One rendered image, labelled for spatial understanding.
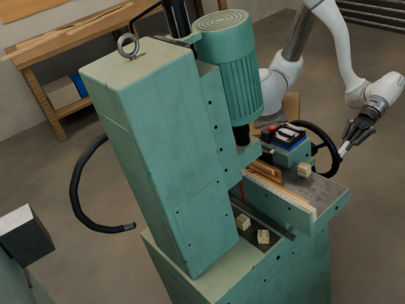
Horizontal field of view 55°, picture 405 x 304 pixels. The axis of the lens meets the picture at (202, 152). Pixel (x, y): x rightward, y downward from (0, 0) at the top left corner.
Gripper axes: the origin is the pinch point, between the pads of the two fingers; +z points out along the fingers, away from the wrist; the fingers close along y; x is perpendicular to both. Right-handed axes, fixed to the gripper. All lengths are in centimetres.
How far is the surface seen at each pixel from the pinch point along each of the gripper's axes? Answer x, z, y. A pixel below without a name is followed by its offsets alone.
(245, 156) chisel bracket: -36, 34, -8
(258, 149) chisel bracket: -33.3, 28.3, -8.0
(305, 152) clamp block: -14.9, 14.6, -3.7
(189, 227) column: -46, 65, 0
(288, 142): -26.0, 18.4, -5.0
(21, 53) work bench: -18, 39, -297
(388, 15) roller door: 156, -237, -135
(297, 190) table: -20.1, 31.2, 6.3
